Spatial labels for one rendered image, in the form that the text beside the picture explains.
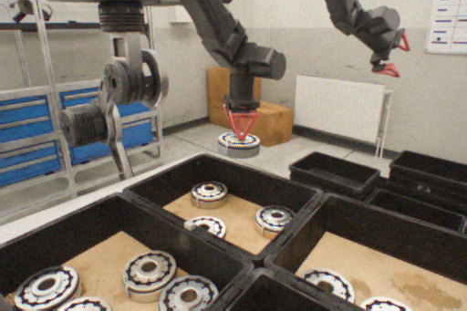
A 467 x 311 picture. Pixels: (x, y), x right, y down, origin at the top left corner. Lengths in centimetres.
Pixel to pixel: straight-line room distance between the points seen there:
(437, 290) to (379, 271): 10
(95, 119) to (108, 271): 87
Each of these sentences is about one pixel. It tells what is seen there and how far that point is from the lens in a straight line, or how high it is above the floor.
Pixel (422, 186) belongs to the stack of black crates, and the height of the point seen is 52.
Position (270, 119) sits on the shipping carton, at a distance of 343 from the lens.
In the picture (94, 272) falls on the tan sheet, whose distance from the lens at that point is 72.
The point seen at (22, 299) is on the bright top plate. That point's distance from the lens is 68.
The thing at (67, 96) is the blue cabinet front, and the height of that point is 85.
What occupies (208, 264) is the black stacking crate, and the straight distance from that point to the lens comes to 61.
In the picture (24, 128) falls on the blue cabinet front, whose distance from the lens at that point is 244.
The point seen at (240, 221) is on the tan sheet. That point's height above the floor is 83.
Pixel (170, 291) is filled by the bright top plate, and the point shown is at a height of 86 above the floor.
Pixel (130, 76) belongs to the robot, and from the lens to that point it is 100.
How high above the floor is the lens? 129
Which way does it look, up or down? 20 degrees down
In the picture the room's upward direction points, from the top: straight up
